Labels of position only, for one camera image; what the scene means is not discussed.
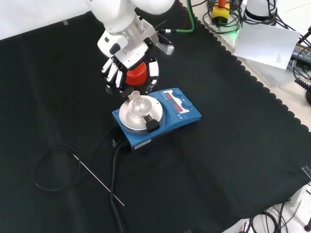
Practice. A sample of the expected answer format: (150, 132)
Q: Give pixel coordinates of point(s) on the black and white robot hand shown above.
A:
(131, 57)

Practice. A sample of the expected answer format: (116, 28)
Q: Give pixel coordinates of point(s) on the clear round-bottom glass flask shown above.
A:
(136, 106)

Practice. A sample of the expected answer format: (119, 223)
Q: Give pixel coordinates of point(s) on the red ribbed flask stand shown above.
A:
(136, 75)

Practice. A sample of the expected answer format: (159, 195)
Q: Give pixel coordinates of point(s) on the heater with blue base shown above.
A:
(175, 116)

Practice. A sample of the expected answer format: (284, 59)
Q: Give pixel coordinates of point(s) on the grey tape strip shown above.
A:
(65, 22)

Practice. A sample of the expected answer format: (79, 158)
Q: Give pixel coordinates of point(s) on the yellow stop button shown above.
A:
(221, 13)

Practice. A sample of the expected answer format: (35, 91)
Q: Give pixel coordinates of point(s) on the black bench cloth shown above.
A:
(218, 136)

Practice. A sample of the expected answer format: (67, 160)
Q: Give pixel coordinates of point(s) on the thin steel probe rod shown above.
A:
(99, 180)

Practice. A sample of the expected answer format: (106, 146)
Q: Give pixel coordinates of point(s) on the pale board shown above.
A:
(264, 43)

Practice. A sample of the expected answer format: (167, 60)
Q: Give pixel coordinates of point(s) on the black power adapter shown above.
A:
(301, 52)

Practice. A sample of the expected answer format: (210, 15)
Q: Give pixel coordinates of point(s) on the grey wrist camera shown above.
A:
(167, 48)

